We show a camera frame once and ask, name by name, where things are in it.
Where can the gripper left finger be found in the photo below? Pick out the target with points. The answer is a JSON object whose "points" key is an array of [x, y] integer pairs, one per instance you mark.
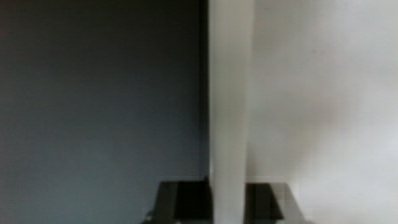
{"points": [[183, 204]]}

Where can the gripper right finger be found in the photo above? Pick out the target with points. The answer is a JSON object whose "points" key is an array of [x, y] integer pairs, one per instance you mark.
{"points": [[270, 205]]}

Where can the white square table top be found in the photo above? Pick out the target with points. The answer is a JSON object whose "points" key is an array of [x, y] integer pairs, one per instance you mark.
{"points": [[303, 107]]}

